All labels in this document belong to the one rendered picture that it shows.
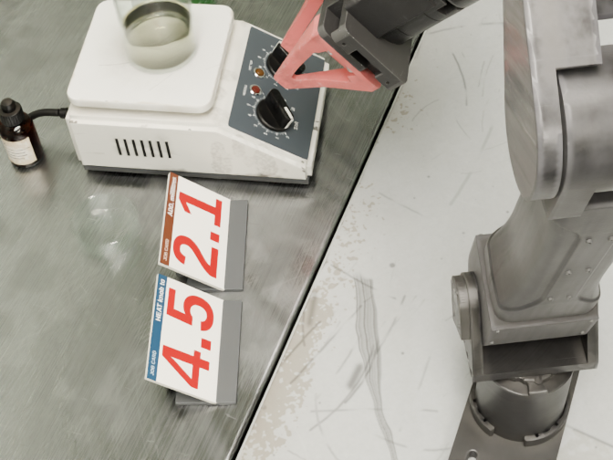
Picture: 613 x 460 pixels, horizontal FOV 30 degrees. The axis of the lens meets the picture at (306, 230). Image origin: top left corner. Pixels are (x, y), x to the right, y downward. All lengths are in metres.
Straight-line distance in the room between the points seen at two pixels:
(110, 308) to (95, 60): 0.21
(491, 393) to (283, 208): 0.26
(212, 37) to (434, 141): 0.21
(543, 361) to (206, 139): 0.33
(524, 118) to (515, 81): 0.02
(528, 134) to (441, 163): 0.49
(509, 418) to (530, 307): 0.13
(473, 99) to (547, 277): 0.41
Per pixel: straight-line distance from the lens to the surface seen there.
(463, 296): 0.73
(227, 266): 0.91
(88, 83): 0.95
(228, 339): 0.87
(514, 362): 0.76
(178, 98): 0.92
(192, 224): 0.91
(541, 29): 0.47
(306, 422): 0.83
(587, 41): 0.48
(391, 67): 0.79
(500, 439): 0.82
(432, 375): 0.85
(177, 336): 0.85
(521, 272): 0.65
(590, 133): 0.47
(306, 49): 0.81
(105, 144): 0.96
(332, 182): 0.96
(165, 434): 0.84
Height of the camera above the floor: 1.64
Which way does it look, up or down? 52 degrees down
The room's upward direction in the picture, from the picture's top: 5 degrees counter-clockwise
